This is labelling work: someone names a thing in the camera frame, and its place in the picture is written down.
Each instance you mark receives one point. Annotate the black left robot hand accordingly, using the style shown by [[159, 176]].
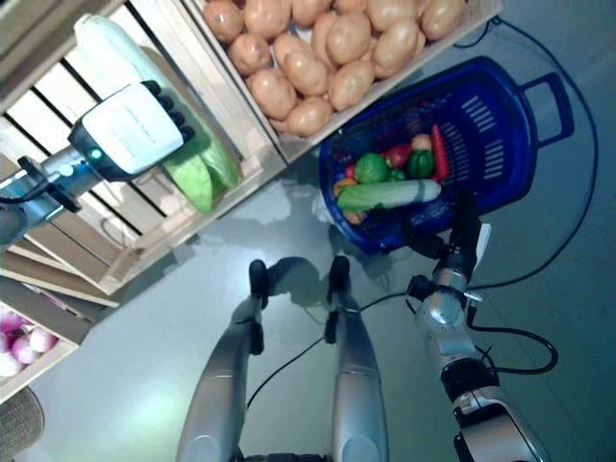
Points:
[[125, 130]]

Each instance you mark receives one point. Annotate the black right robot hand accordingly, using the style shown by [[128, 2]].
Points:
[[462, 240]]

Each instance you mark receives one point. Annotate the napa cabbage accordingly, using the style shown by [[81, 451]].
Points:
[[110, 53], [394, 193]]

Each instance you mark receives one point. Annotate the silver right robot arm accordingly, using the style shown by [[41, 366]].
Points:
[[447, 317]]

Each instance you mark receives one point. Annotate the blue plastic shopping basket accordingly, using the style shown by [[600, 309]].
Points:
[[510, 159]]

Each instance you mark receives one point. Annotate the beige woven basket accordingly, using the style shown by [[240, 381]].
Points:
[[19, 423]]

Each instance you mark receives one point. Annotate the dark green bell pepper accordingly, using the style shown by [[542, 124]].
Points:
[[420, 163]]

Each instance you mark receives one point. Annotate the small slim carrot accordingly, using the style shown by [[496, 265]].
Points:
[[439, 151]]

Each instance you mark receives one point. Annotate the small green pepper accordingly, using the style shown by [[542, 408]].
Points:
[[397, 174]]

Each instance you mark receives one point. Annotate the pale peach onion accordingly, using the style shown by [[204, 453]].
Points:
[[422, 142]]

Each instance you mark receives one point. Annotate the red apple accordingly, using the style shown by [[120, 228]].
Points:
[[398, 154]]

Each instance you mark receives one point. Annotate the wooden cabbage crate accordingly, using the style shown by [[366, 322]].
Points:
[[159, 236]]

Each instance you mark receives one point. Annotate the bumpy light green fruit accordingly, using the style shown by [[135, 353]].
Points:
[[370, 167]]

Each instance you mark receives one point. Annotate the black robot right foot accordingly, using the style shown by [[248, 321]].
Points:
[[339, 279]]

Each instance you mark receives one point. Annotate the black robot foot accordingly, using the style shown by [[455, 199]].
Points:
[[258, 281], [339, 279]]

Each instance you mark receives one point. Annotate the orange fruit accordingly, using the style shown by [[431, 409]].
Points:
[[345, 183]]

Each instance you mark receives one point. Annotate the small red strawberry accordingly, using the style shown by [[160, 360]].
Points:
[[350, 171]]

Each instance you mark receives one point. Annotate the brown potato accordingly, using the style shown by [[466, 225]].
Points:
[[222, 19], [249, 53], [273, 94], [310, 116], [305, 72], [352, 85], [442, 18], [397, 48], [348, 38], [267, 17], [392, 12]]

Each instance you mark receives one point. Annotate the silver robot right leg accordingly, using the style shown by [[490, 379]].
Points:
[[358, 385]]

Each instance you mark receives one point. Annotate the wooden potato crate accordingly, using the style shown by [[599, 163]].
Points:
[[308, 144]]

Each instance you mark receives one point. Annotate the black robot left foot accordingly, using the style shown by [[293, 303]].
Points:
[[258, 281]]

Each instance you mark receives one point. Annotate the purple white turnip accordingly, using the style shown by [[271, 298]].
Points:
[[12, 321], [43, 340], [8, 364], [24, 349]]

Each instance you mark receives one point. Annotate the wooden display shelf frame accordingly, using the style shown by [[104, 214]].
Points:
[[53, 300]]

